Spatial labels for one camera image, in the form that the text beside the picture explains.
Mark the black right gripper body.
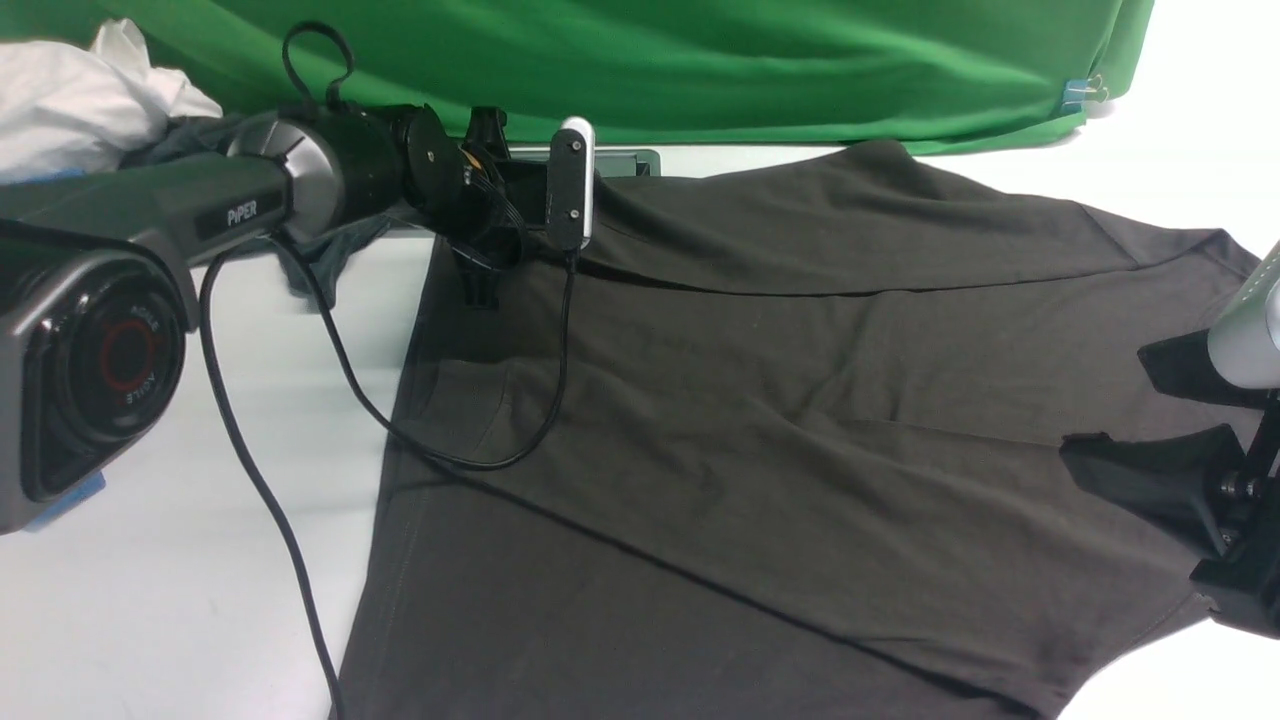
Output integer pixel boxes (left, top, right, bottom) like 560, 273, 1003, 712
1190, 395, 1279, 639

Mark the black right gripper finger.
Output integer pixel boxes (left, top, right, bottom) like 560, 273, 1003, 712
1059, 425, 1245, 560
1138, 329, 1271, 406

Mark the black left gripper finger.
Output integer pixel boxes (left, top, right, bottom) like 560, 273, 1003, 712
454, 250, 503, 311

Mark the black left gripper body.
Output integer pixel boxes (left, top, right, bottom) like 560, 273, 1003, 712
442, 106, 547, 272

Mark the dark gray long-sleeved shirt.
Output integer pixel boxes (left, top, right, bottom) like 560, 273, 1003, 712
340, 140, 1260, 719

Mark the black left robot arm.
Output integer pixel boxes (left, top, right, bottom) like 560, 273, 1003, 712
1, 102, 509, 534

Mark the dark teal crumpled shirt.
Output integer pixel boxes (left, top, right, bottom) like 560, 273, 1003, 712
118, 114, 396, 313

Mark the blue crumpled shirt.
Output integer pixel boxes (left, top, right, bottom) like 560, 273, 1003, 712
23, 471, 106, 533

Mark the green backdrop cloth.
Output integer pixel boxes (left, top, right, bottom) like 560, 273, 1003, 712
3, 1, 1153, 155

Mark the blue binder clip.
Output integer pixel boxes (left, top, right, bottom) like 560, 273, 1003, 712
1059, 74, 1110, 115

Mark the white crumpled cloth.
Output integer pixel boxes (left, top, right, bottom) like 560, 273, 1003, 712
1, 19, 223, 184

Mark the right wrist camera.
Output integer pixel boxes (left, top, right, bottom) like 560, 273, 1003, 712
1207, 245, 1279, 389

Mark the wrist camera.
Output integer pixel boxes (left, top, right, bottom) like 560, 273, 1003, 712
1207, 245, 1279, 389
545, 117, 596, 254

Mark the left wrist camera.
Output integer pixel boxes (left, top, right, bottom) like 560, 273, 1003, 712
545, 117, 596, 254

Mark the black left camera cable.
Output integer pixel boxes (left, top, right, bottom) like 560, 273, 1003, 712
198, 22, 579, 720

